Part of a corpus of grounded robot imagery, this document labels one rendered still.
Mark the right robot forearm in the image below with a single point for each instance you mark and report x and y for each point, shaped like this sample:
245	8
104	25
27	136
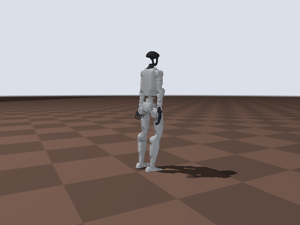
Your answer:
160	98

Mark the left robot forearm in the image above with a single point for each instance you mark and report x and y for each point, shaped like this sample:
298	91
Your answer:
142	97

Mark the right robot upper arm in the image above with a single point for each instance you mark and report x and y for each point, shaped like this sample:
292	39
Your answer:
159	77

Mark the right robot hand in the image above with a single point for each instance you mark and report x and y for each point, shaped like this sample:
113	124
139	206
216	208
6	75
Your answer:
159	115

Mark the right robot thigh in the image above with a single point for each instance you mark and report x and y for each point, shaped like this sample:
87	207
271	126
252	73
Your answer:
158	128

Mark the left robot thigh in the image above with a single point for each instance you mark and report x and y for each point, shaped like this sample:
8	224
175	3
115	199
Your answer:
145	123

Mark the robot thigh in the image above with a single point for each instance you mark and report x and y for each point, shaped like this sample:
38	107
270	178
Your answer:
158	128
145	123

